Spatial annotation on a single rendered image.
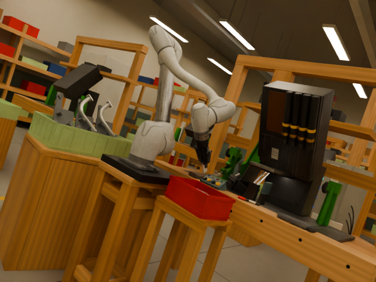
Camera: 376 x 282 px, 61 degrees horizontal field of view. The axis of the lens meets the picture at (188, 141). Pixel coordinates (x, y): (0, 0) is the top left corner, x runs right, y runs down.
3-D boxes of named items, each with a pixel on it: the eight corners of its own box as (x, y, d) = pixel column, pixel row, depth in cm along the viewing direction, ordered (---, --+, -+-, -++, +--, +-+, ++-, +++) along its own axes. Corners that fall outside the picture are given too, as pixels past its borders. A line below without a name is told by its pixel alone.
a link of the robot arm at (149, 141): (123, 151, 181) (136, 115, 180) (138, 153, 198) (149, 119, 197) (147, 161, 176) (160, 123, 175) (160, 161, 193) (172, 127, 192)
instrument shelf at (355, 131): (369, 134, 187) (371, 128, 187) (243, 105, 246) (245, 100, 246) (376, 142, 206) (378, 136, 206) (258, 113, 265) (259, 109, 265)
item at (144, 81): (169, 177, 742) (200, 85, 735) (106, 146, 893) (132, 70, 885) (183, 178, 785) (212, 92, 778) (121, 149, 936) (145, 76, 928)
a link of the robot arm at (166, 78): (141, 154, 197) (155, 155, 218) (165, 156, 192) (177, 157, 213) (153, 33, 201) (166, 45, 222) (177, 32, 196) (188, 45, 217)
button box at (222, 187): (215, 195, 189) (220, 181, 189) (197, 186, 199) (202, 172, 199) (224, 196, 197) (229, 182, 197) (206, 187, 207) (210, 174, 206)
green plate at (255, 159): (250, 173, 202) (269, 146, 198) (241, 166, 207) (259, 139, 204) (259, 175, 211) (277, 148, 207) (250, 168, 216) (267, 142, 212)
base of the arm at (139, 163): (141, 171, 171) (145, 161, 171) (117, 159, 185) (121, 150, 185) (164, 174, 185) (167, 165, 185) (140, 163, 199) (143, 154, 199)
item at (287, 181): (299, 216, 195) (318, 164, 194) (257, 197, 215) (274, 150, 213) (309, 216, 209) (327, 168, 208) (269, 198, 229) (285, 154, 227)
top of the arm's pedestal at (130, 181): (130, 186, 164) (132, 179, 164) (97, 167, 184) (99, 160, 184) (171, 190, 188) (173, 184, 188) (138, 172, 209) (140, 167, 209)
